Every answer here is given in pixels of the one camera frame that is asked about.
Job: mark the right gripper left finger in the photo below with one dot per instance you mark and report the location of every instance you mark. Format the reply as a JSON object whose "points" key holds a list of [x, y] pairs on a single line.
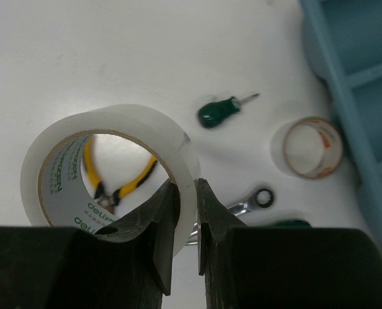
{"points": [[127, 264]]}

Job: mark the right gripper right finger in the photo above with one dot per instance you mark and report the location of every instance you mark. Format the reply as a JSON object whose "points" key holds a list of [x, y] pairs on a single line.
{"points": [[283, 266]]}

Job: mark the silver ratchet wrench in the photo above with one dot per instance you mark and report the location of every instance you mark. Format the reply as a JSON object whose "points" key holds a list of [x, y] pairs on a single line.
{"points": [[242, 209]]}

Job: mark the clear packing tape roll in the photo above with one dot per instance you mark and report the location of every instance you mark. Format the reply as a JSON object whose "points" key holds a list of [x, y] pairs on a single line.
{"points": [[53, 189]]}

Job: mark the yellow black needle-nose pliers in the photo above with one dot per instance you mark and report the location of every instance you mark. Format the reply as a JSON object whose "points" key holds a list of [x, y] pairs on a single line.
{"points": [[115, 167]]}

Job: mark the small white tape roll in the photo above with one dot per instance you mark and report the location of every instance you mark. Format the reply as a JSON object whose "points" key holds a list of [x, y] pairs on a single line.
{"points": [[310, 148]]}

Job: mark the stubby green screwdriver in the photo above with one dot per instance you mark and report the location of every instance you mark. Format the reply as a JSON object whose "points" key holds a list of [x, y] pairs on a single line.
{"points": [[214, 113]]}

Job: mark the teal plastic organizer tray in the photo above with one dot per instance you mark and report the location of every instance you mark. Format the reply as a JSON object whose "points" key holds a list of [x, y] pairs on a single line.
{"points": [[343, 43]]}

